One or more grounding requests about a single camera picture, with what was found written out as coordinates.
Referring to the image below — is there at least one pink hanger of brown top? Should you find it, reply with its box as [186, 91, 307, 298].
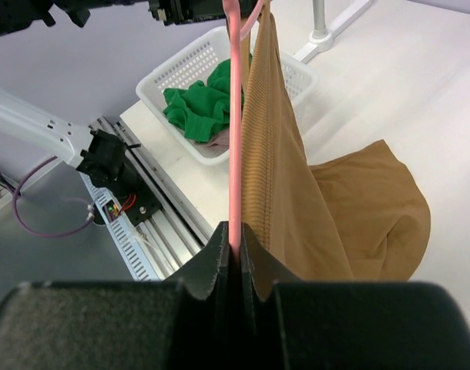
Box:
[223, 1, 264, 261]

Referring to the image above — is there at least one white slotted cable duct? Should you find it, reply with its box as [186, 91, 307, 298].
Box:
[80, 174, 160, 282]

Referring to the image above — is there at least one mauve pink tank top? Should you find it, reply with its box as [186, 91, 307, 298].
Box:
[195, 129, 230, 157]

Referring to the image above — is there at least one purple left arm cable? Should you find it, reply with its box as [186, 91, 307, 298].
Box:
[11, 153, 96, 237]

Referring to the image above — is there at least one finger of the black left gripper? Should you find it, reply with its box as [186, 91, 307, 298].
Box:
[147, 0, 259, 27]

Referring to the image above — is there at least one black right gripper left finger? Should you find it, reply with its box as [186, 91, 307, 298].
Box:
[0, 223, 235, 369]

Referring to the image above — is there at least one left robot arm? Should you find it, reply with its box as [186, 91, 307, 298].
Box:
[0, 1, 263, 195]

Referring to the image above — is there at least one brown tank top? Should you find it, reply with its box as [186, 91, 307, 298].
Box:
[241, 8, 431, 281]

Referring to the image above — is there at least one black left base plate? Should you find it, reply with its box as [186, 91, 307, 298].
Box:
[119, 187, 163, 227]

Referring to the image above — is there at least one white and silver clothes rack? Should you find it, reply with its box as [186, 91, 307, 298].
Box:
[293, 0, 374, 63]

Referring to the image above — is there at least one green tank top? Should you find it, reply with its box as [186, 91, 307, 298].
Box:
[163, 59, 230, 144]

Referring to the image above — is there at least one white plastic basket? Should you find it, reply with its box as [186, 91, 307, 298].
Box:
[136, 26, 319, 166]

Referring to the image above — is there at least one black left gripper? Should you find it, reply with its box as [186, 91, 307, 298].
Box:
[0, 0, 93, 38]

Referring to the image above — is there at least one aluminium mounting rail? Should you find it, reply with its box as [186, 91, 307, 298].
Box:
[91, 118, 212, 280]

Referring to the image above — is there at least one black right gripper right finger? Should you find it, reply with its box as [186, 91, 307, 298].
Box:
[240, 225, 470, 369]

